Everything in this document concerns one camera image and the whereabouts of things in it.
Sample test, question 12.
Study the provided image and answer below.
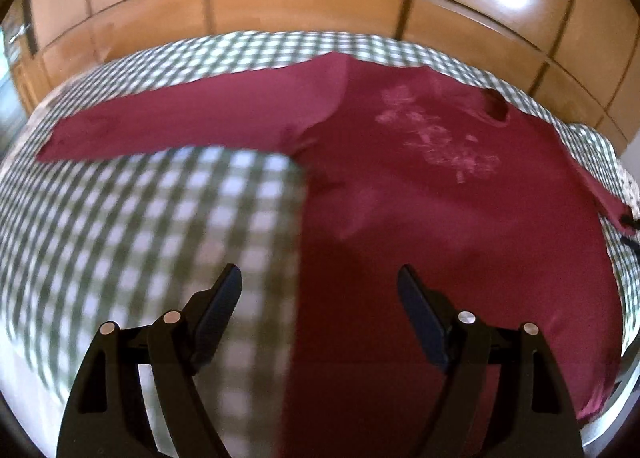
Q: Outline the green white checked bed sheet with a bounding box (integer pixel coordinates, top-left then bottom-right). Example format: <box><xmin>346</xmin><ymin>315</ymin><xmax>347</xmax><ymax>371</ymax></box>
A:
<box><xmin>0</xmin><ymin>30</ymin><xmax>640</xmax><ymax>458</ymax></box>

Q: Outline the floral pillow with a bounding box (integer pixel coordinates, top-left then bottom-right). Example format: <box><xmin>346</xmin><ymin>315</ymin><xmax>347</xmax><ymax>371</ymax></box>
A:
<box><xmin>617</xmin><ymin>158</ymin><xmax>640</xmax><ymax>211</ymax></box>

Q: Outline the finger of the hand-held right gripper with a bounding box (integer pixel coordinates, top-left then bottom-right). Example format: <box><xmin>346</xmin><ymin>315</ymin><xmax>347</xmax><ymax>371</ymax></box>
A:
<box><xmin>619</xmin><ymin>214</ymin><xmax>640</xmax><ymax>251</ymax></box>

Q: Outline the maroon long-sleeved shirt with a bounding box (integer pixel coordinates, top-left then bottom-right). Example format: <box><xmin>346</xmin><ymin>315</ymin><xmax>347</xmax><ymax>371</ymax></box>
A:
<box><xmin>37</xmin><ymin>52</ymin><xmax>632</xmax><ymax>458</ymax></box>

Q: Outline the wooden wardrobe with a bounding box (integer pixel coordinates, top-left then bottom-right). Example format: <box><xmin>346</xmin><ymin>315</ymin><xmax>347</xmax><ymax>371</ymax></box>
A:
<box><xmin>0</xmin><ymin>0</ymin><xmax>640</xmax><ymax>153</ymax></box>

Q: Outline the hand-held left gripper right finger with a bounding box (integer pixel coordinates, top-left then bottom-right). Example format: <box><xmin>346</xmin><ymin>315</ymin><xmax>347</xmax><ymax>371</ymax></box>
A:
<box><xmin>396</xmin><ymin>264</ymin><xmax>585</xmax><ymax>458</ymax></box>

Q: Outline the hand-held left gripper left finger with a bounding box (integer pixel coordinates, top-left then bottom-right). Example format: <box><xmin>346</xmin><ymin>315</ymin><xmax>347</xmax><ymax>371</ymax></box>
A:
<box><xmin>56</xmin><ymin>264</ymin><xmax>243</xmax><ymax>458</ymax></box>

